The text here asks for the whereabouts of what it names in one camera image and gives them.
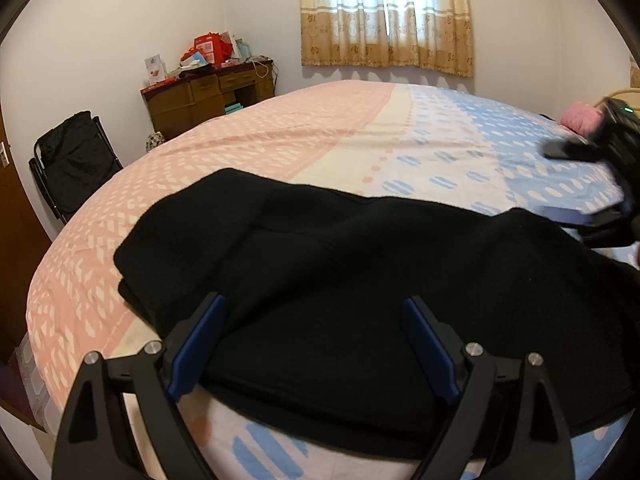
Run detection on teal box under desk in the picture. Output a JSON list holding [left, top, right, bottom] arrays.
[[224, 103, 244, 115]]

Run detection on black folding chair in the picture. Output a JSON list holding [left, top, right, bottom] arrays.
[[28, 110, 122, 224]]

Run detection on black pants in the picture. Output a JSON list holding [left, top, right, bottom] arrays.
[[114, 169, 639, 460]]

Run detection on brown wooden desk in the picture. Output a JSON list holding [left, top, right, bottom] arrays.
[[140, 58, 276, 140]]

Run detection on pink pillow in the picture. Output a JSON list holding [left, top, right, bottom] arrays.
[[559, 102, 604, 136]]

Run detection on brown wooden door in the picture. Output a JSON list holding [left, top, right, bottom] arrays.
[[1, 133, 51, 430]]

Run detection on beige patterned curtain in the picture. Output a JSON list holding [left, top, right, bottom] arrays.
[[299, 0, 474, 78]]

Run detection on patterned pink blue bedsheet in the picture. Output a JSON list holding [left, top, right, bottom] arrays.
[[24, 78, 640, 480]]

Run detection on white greeting card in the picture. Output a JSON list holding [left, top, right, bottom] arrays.
[[144, 54, 167, 86]]

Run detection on red gift bag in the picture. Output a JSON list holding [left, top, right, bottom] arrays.
[[193, 32, 233, 65]]

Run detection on floral bag on floor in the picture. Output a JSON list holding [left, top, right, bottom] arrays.
[[145, 131, 166, 153]]

